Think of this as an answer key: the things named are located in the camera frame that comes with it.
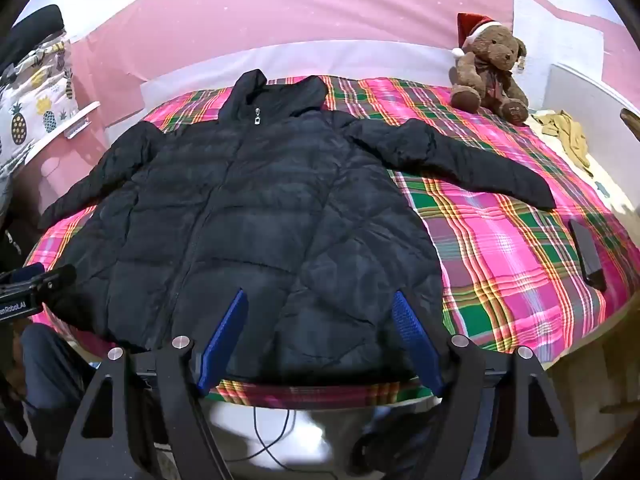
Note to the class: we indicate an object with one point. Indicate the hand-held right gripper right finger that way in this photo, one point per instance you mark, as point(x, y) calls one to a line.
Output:
point(412, 327)

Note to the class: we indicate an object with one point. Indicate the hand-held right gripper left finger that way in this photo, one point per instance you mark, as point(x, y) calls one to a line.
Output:
point(227, 327)

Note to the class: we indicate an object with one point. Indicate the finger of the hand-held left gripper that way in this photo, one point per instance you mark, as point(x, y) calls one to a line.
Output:
point(27, 272)
point(60, 277)

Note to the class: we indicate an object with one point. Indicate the black puffer jacket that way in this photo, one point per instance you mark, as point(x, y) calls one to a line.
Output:
point(250, 210)

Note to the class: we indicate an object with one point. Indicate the person's leg in jeans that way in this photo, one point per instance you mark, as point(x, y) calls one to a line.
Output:
point(55, 380)

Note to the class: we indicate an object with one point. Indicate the pink green plaid blanket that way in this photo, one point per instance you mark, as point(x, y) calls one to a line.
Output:
point(500, 260)

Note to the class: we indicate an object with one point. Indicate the pineapple print pillow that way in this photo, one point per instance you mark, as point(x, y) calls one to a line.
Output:
point(30, 105)

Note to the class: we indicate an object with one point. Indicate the black phone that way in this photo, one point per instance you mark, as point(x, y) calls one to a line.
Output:
point(587, 255)

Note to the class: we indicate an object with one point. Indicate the black cloth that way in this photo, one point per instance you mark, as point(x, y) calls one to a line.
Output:
point(30, 35)

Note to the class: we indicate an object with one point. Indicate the yellow cloth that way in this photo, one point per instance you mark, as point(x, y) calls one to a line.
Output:
point(567, 132)

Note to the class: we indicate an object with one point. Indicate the brown teddy bear santa hat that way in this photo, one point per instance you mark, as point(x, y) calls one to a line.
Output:
point(492, 67)

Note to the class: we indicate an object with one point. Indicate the white board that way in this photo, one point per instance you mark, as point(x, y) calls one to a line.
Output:
point(580, 90)

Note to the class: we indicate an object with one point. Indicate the clear plastic hook rail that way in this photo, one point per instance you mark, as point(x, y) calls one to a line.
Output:
point(77, 127)

